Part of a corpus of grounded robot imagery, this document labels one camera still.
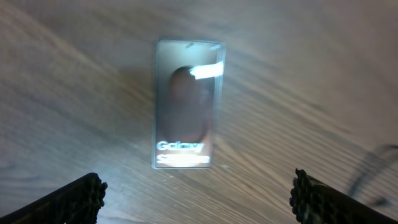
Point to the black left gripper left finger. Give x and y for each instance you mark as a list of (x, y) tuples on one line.
[(75, 203)]

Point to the Galaxy smartphone with reflective screen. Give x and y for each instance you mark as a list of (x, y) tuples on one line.
[(188, 78)]

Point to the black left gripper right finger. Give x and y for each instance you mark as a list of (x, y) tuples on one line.
[(314, 202)]

